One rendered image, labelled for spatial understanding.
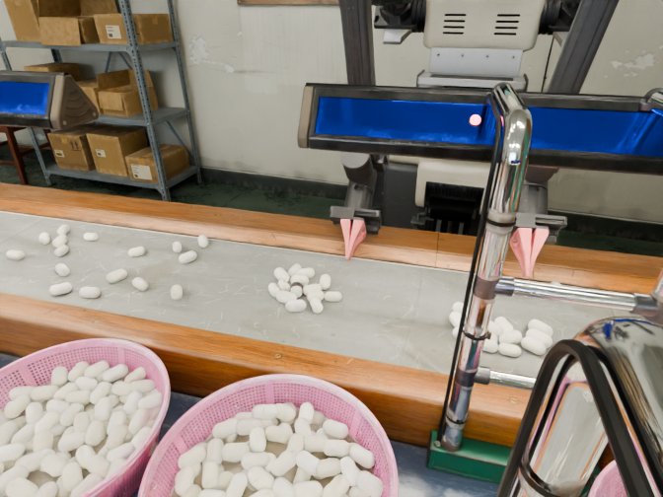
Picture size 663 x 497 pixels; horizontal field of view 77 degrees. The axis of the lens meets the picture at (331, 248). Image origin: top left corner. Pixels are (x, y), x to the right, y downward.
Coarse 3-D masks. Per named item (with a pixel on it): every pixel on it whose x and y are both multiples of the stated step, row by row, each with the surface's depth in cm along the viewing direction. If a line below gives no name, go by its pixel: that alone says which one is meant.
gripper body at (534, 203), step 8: (528, 192) 70; (536, 192) 70; (544, 192) 70; (520, 200) 71; (528, 200) 70; (536, 200) 70; (544, 200) 70; (520, 208) 70; (528, 208) 70; (536, 208) 69; (544, 208) 70; (536, 216) 68; (544, 216) 68; (552, 216) 68; (560, 216) 68; (536, 224) 69; (544, 224) 69; (552, 224) 68; (560, 224) 68; (512, 232) 74
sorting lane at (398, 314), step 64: (0, 256) 88; (64, 256) 88; (128, 256) 88; (256, 256) 88; (320, 256) 88; (192, 320) 70; (256, 320) 70; (320, 320) 70; (384, 320) 70; (448, 320) 70; (512, 320) 70; (576, 320) 70
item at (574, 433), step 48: (576, 336) 14; (624, 336) 11; (576, 384) 14; (624, 384) 10; (528, 432) 16; (576, 432) 14; (624, 432) 9; (528, 480) 17; (576, 480) 16; (624, 480) 9
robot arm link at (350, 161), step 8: (344, 152) 82; (344, 160) 81; (352, 160) 81; (360, 160) 81; (368, 160) 81; (376, 160) 89; (384, 160) 90; (344, 168) 82; (352, 168) 80; (360, 168) 81; (368, 168) 82; (376, 168) 91; (384, 168) 91; (352, 176) 83; (360, 176) 83; (368, 176) 84
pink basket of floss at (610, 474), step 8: (608, 464) 45; (616, 464) 45; (600, 472) 44; (608, 472) 44; (616, 472) 45; (600, 480) 43; (608, 480) 45; (616, 480) 45; (592, 488) 43; (600, 488) 43; (608, 488) 45; (616, 488) 46; (624, 488) 46; (592, 496) 42; (600, 496) 44; (608, 496) 45; (616, 496) 46; (624, 496) 46
